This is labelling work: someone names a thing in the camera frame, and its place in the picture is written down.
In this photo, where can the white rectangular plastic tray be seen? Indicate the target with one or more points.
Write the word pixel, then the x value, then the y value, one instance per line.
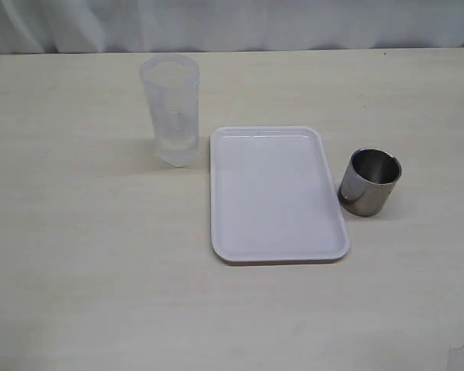
pixel 272 197

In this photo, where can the stainless steel cup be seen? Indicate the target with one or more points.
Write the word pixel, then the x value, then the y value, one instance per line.
pixel 369 179

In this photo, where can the clear plastic measuring cup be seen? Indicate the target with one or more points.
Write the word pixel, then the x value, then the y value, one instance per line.
pixel 171 85

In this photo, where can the white backdrop curtain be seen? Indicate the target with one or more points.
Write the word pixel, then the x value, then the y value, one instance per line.
pixel 216 26

